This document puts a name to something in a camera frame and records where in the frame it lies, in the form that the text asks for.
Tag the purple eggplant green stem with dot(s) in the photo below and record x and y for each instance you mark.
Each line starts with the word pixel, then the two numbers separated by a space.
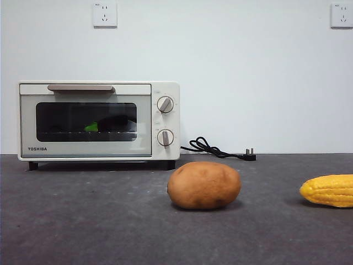
pixel 91 127

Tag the white oven knob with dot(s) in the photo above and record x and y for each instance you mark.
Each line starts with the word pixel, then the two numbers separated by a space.
pixel 165 137
pixel 165 104

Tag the white Toshiba toaster oven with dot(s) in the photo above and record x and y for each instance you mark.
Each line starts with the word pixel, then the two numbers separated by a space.
pixel 165 121

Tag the brown potato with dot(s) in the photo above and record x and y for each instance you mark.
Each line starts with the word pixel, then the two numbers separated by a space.
pixel 204 185

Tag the yellow corn cob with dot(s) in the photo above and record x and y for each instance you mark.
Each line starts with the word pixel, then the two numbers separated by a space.
pixel 331 190

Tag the white wall socket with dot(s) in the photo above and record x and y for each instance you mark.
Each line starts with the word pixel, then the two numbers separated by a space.
pixel 104 15
pixel 342 15

